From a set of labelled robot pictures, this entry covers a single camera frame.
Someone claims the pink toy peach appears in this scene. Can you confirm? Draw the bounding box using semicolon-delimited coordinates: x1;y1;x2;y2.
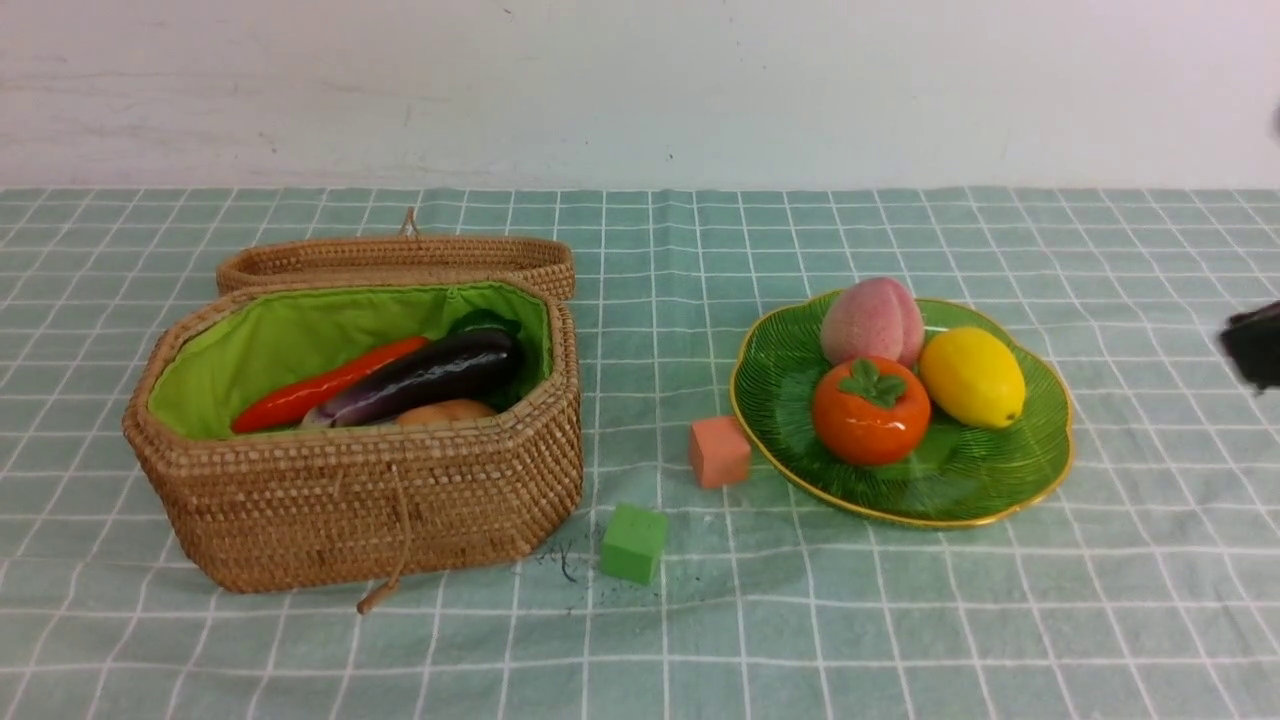
820;277;925;368

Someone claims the green foam cube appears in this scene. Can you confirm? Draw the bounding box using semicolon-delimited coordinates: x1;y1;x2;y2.
599;503;668;585

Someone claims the woven wicker basket lid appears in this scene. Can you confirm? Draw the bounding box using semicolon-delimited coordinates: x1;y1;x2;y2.
215;208;577;301

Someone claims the purple toy eggplant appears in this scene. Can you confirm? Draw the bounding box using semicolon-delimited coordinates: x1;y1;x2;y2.
298;328;525;430

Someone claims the orange toy carrot with leaves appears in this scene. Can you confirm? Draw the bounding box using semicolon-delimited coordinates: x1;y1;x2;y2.
232;310;547;436

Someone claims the green checkered tablecloth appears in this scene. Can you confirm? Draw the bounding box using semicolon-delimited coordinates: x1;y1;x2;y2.
1;187;1279;719

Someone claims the orange toy persimmon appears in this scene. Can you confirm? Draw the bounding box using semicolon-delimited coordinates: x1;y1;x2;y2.
810;355;932;466

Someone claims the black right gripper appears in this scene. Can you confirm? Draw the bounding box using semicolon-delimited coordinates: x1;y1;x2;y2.
1220;300;1280;393

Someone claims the orange foam cube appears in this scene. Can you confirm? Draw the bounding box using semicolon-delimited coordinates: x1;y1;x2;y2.
689;415;753;489

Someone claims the brown toy potato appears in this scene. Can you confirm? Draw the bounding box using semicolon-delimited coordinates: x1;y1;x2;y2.
396;398;497;427

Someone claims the green glass leaf plate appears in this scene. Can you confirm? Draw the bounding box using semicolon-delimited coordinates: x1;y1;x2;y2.
730;292;1074;529

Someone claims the woven wicker basket green lining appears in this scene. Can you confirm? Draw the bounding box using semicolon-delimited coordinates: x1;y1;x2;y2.
122;278;585;615

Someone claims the yellow toy lemon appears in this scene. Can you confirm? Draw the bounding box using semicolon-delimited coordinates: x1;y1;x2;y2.
916;325;1027;430

